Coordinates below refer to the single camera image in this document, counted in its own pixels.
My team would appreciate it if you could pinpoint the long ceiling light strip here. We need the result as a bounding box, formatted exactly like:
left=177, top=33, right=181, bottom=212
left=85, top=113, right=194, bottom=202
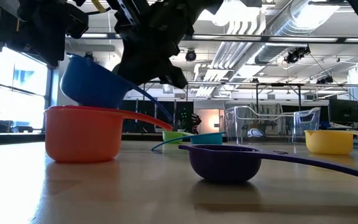
left=193, top=34, right=263, bottom=41
left=267, top=36, right=339, bottom=43

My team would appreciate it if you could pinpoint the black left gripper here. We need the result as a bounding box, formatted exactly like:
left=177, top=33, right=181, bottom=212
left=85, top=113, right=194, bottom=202
left=16, top=0, right=70, bottom=68

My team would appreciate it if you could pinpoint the teal plastic measuring cup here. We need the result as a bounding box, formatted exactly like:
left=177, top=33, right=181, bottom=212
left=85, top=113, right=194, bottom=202
left=150, top=131, right=227, bottom=152

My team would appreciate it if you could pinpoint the clear plastic basket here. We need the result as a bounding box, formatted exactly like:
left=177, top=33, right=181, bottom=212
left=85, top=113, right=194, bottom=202
left=223, top=105, right=321, bottom=146

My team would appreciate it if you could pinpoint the black ceiling camera rig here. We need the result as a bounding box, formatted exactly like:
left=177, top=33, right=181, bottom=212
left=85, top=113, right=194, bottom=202
left=283, top=45, right=311, bottom=65

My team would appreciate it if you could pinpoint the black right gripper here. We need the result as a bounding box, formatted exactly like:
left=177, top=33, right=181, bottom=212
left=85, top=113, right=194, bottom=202
left=107, top=0, right=211, bottom=90

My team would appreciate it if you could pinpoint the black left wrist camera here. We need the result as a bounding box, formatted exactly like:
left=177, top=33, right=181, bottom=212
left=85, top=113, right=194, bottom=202
left=66, top=3, right=90, bottom=40

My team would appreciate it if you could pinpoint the green plastic measuring cup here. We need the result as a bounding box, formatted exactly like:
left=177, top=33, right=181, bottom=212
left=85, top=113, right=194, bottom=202
left=162, top=130, right=195, bottom=144

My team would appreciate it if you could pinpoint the purple plastic measuring cup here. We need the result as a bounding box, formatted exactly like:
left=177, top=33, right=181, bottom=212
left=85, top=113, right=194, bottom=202
left=178, top=144, right=358, bottom=184

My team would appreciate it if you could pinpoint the yellow plastic measuring cup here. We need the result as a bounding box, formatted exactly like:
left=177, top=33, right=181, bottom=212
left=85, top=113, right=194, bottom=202
left=304, top=129, right=358, bottom=156

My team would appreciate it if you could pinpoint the orange plastic measuring cup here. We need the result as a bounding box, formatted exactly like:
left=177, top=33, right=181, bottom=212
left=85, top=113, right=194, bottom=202
left=44, top=105, right=174, bottom=164

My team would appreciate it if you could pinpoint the yellow label tag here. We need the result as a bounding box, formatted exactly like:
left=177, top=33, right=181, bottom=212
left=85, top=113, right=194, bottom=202
left=91, top=0, right=107, bottom=14

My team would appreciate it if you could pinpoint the red plastic measuring cup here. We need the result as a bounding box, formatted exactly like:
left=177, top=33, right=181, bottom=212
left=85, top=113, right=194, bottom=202
left=45, top=105, right=130, bottom=111

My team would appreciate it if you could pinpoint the black background workbench frame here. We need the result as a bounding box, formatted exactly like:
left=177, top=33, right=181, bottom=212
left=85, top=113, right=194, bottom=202
left=255, top=82, right=303, bottom=111

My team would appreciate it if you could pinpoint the silver ventilation duct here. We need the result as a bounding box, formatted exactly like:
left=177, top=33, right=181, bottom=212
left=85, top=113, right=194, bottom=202
left=255, top=0, right=342, bottom=65

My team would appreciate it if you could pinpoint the black computer monitor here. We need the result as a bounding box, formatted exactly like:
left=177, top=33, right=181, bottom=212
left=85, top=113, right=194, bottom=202
left=328, top=98, right=358, bottom=124

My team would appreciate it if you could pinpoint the large bright window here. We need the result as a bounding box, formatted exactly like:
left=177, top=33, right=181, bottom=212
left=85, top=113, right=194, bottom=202
left=0, top=46, right=48, bottom=130

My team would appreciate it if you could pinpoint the black ceiling camera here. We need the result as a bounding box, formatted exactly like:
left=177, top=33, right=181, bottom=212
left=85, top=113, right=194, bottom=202
left=185, top=49, right=198, bottom=63

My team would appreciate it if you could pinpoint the blue plastic measuring cup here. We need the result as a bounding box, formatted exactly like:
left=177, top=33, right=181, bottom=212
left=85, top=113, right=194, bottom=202
left=60, top=54, right=174, bottom=123

